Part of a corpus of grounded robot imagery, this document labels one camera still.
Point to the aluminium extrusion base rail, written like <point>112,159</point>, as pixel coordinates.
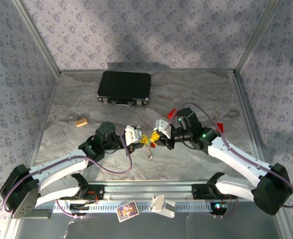
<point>148,190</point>

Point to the black hard case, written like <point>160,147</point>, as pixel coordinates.
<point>124,85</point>

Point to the white plastic bracket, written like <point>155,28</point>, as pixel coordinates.
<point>161,205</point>

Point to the metal key holder with rings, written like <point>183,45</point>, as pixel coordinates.
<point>150,153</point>

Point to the dark grey bar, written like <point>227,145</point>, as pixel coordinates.
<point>44,214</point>

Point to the small wooden block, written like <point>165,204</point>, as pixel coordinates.
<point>81,122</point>

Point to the red plastic clip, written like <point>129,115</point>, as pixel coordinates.
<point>171,113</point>
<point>220,127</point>

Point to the aluminium frame post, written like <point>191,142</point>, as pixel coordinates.
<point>38,37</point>
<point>257,37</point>

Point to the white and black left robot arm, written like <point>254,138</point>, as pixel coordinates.
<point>59,164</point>

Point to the playing card box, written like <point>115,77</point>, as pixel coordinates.
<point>127,211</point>

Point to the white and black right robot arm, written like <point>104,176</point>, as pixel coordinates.
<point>238,159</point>

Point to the aluminium side rail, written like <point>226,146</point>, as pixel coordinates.
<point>248,117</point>

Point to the small black controller board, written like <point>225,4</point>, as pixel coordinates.
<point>79,207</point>
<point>218,207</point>

